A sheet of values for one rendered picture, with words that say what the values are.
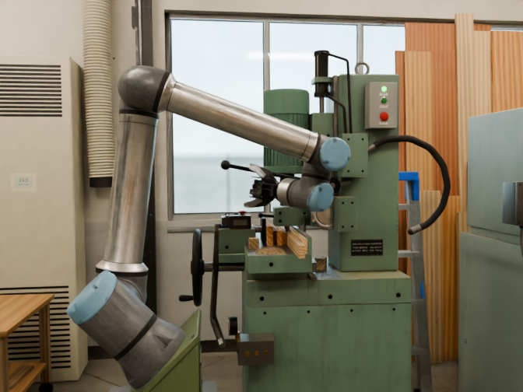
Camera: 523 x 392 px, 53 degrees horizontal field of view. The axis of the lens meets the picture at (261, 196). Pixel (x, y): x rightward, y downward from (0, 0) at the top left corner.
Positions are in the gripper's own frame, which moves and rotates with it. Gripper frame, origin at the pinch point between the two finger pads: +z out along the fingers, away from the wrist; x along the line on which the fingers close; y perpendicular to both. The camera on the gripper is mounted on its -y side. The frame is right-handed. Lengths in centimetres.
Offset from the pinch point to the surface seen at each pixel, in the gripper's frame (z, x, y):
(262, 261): -17.8, 23.5, 5.7
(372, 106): -29, -33, -27
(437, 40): 37, -104, -182
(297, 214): -6.4, 8.5, -21.2
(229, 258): 4.6, 27.4, -0.3
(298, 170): -8.2, -7.6, -16.2
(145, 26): 144, -81, -36
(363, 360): -38, 55, -30
